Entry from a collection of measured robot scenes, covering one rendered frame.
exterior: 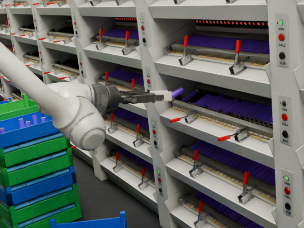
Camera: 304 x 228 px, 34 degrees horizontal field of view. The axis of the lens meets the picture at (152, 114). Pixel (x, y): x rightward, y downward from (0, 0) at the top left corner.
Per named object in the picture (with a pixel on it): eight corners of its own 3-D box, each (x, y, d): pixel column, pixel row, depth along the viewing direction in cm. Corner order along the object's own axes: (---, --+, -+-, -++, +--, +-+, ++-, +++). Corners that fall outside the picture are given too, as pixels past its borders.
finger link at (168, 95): (152, 92, 164) (153, 92, 163) (171, 91, 167) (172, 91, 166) (152, 101, 164) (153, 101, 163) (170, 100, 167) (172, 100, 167)
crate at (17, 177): (5, 188, 192) (2, 168, 190) (-12, 175, 208) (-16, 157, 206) (73, 165, 209) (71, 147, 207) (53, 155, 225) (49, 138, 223)
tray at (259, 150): (279, 171, 129) (268, 142, 125) (163, 125, 181) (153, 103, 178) (330, 129, 136) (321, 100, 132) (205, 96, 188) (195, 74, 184)
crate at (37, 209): (12, 225, 196) (9, 207, 194) (-5, 210, 212) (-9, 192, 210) (79, 200, 213) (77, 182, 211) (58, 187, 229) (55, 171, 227)
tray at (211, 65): (276, 99, 124) (258, 51, 119) (158, 73, 176) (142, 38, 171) (330, 59, 131) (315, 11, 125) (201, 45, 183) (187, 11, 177)
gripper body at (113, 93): (98, 107, 161) (125, 106, 165) (109, 111, 154) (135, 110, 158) (99, 84, 160) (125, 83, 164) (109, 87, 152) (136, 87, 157)
